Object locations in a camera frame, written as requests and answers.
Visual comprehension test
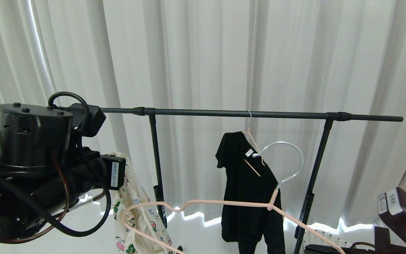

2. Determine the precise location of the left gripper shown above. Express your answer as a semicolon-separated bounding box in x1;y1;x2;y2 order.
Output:
67;155;127;200

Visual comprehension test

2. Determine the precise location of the cream printed garment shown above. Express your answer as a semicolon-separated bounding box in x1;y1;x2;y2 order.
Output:
113;152;173;254

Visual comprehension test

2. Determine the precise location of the pink clothes hanger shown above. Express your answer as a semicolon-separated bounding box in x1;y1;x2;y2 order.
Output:
242;111;265;177
121;141;346;254

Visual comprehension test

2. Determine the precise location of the black short-sleeved shirt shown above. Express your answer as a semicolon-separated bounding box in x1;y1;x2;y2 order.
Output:
215;132;287;254

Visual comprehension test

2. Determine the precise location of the black clothes rack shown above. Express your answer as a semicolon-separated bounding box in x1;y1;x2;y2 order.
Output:
99;107;404;254

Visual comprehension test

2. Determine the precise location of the white laundry basket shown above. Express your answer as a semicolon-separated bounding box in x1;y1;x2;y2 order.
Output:
302;229;375;254

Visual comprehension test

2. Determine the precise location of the white curtain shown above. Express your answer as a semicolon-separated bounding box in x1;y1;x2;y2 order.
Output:
0;0;406;230

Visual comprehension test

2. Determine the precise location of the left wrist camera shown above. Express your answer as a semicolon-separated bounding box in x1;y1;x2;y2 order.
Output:
58;103;106;138

